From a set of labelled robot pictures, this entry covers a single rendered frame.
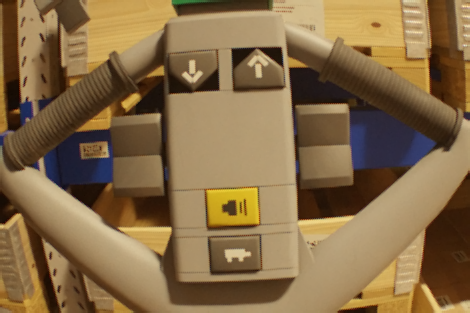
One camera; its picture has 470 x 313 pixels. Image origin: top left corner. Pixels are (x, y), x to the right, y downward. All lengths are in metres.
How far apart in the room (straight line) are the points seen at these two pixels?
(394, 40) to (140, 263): 0.84
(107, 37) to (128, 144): 0.72
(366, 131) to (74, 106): 0.86
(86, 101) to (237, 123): 0.12
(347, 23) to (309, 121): 0.72
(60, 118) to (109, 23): 0.70
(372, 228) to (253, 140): 0.11
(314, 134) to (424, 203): 0.11
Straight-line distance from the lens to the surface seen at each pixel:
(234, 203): 0.39
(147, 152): 0.41
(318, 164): 0.40
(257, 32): 0.41
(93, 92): 0.43
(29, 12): 1.26
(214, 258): 0.40
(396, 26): 1.14
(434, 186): 0.43
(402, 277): 1.27
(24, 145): 0.45
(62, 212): 0.44
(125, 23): 1.11
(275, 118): 0.39
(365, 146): 1.20
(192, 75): 0.40
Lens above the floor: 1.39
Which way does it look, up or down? 14 degrees down
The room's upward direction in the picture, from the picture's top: 4 degrees counter-clockwise
